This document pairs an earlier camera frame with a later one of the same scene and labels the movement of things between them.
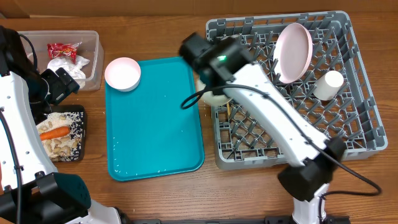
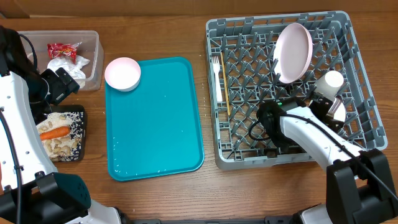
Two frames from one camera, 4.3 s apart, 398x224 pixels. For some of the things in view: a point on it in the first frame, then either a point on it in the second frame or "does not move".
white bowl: [209, 98] to [340, 114]
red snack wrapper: [60, 50] does not move
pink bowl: [122, 74] does not move
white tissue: [73, 70] does not move
